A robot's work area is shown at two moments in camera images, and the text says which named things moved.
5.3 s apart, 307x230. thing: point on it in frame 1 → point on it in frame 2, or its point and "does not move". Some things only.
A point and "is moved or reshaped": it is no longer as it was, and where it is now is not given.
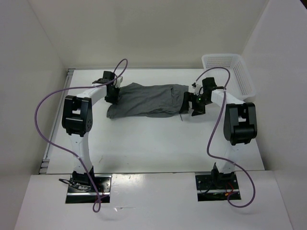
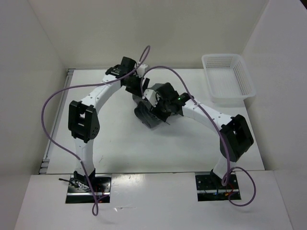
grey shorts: (136, 99) is moved or reshaped
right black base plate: (210, 189) does not move
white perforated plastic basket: (240, 83) does not move
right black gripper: (190, 97) → (155, 111)
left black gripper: (114, 100) → (136, 91)
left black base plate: (81, 189) does not move
